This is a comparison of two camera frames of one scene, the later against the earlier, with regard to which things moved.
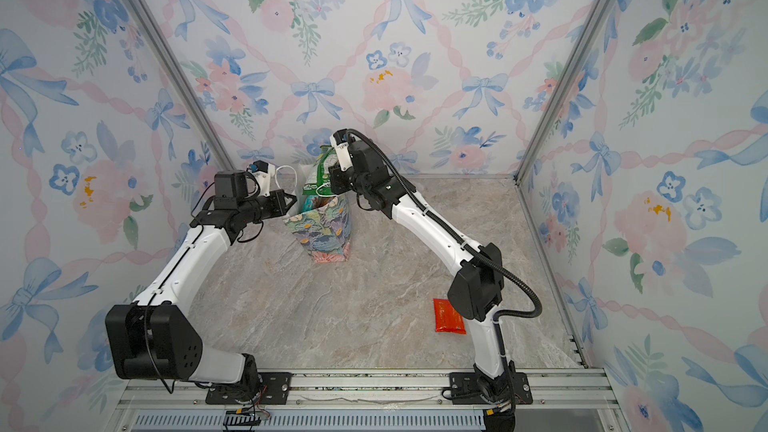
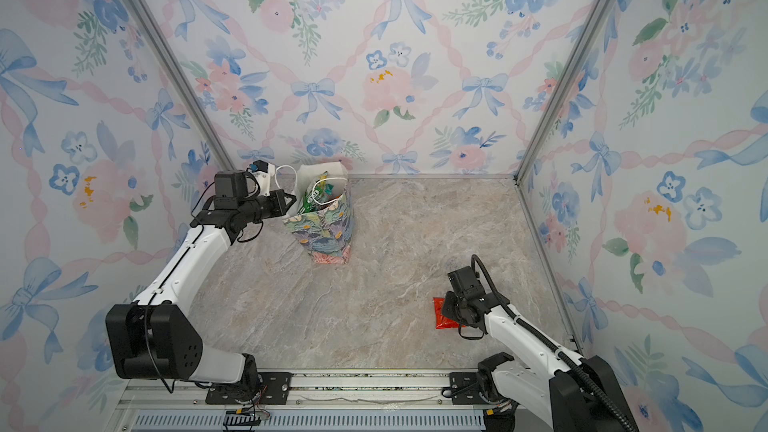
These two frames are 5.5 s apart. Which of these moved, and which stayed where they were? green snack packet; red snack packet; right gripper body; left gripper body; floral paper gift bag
Moved: green snack packet; right gripper body
Stayed: left gripper body; floral paper gift bag; red snack packet
